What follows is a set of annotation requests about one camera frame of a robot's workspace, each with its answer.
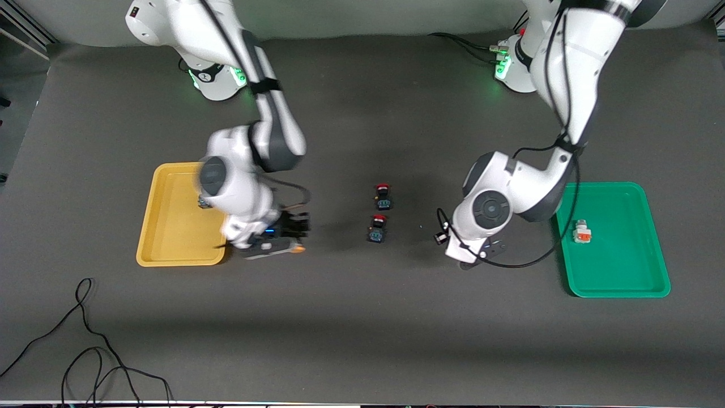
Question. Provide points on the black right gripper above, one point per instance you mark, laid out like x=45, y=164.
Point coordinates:
x=292, y=224

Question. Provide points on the yellow push button switch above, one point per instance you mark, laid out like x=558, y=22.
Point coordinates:
x=204, y=202
x=298, y=248

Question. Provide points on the white orange push button switch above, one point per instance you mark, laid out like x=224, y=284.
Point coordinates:
x=582, y=233

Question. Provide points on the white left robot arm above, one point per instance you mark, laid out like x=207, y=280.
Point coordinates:
x=510, y=181

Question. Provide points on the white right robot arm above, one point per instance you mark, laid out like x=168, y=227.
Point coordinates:
x=238, y=187

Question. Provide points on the dark grey table mat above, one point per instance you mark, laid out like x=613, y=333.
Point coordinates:
x=362, y=317

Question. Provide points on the green plastic tray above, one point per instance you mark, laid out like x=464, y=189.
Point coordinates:
x=623, y=255

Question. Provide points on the yellow plastic tray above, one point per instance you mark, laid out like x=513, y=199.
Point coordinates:
x=170, y=238

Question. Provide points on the red push button switch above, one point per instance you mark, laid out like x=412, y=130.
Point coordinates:
x=383, y=199
x=376, y=232

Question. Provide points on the aluminium frame rail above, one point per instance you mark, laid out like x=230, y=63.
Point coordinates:
x=31, y=25
x=719, y=22

